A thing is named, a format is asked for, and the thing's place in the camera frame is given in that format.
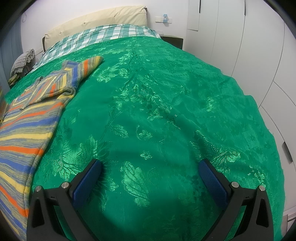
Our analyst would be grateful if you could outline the striped knit sweater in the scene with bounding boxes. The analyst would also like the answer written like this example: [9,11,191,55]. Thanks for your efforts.
[1,56,103,240]

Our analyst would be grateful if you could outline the grey clothes pile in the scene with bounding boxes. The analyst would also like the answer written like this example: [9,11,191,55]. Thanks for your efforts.
[8,49,36,87]

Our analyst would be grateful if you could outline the green floral bedspread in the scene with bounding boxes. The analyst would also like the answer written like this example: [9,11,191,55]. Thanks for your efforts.
[6,37,285,240]

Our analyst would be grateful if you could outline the grey blue curtain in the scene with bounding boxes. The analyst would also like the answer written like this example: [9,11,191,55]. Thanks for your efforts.
[0,18,23,94]

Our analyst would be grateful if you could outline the white wardrobe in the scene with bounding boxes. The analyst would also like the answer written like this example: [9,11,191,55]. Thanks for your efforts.
[185,0,295,222]

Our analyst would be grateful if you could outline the green white plaid sheet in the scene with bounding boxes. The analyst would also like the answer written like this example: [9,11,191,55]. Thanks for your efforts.
[32,24,160,72]

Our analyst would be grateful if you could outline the dark bedside table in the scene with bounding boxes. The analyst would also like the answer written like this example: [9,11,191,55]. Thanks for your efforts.
[160,35,184,50]

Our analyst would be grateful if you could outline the cream padded headboard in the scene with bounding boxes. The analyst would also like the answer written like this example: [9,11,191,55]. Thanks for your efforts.
[42,6,147,51]

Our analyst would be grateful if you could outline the wall socket with blue plug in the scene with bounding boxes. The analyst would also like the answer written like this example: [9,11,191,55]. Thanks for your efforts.
[155,14,172,24]

